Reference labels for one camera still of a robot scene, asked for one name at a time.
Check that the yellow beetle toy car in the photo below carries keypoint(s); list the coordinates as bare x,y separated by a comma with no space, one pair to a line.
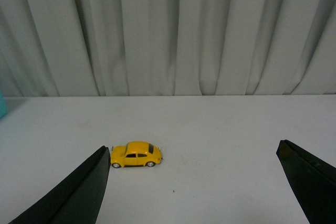
136,154

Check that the turquoise plastic storage box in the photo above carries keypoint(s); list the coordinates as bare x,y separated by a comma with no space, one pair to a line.
3,106

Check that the white pleated curtain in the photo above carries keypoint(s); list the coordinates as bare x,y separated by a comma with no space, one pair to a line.
60,48

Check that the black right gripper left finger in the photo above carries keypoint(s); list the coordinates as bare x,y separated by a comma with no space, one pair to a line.
77,198

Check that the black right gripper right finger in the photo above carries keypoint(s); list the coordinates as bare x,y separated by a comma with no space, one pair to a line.
312,181

